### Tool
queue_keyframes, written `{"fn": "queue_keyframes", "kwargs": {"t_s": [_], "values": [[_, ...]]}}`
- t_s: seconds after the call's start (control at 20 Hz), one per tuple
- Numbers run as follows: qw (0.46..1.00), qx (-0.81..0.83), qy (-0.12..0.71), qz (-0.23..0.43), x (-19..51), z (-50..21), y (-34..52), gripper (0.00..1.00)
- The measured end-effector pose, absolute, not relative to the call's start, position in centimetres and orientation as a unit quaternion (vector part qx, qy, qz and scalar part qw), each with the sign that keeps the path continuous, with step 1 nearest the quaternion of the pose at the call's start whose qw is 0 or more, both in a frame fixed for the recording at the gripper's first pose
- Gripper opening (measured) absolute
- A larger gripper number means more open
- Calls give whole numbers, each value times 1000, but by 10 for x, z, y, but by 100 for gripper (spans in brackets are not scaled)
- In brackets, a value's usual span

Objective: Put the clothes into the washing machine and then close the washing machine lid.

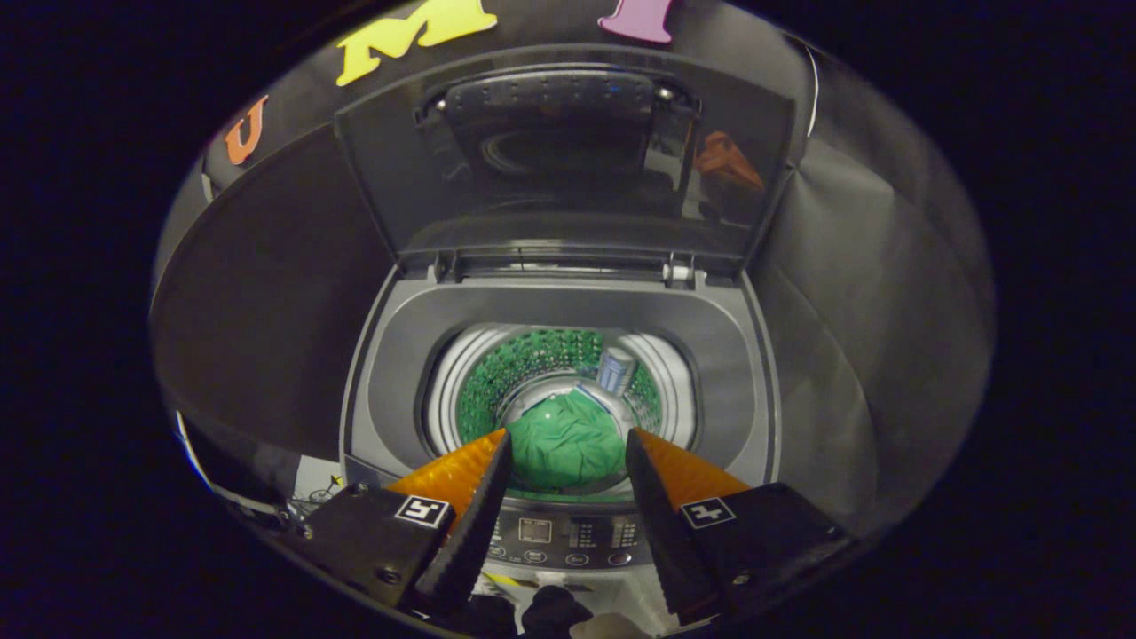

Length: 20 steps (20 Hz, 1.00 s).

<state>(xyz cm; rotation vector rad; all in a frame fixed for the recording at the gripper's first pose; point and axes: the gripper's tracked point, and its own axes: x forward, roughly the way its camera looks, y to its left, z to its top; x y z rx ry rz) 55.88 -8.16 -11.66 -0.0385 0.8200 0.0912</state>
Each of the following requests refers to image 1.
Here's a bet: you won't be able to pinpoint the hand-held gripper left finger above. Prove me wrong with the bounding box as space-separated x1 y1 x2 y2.
288 429 514 616

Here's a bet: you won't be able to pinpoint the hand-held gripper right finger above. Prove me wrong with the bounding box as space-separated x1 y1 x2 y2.
625 428 858 627

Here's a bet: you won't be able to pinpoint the green polo shirt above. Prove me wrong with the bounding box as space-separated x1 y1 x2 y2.
505 388 627 492

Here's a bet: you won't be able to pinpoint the grey washing machine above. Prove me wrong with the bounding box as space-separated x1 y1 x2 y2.
339 256 784 591

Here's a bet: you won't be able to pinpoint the dark washing machine lid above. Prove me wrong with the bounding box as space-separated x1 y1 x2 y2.
332 43 798 278

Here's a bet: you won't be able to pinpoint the black floor cables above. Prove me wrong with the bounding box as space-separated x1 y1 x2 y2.
288 454 349 516

